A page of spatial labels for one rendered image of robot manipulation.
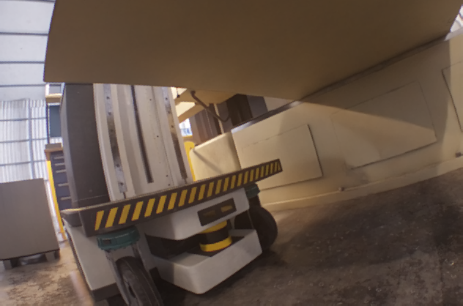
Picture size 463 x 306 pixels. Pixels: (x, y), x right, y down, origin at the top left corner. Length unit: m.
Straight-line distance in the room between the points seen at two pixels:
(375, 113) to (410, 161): 0.30
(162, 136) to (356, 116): 0.92
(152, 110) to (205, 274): 0.67
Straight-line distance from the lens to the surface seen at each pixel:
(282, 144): 1.34
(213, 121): 2.58
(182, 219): 0.53
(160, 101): 0.95
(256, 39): 0.54
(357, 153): 1.19
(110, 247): 0.53
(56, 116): 3.21
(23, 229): 1.72
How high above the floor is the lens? 0.33
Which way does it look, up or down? 9 degrees up
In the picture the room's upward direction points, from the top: 16 degrees counter-clockwise
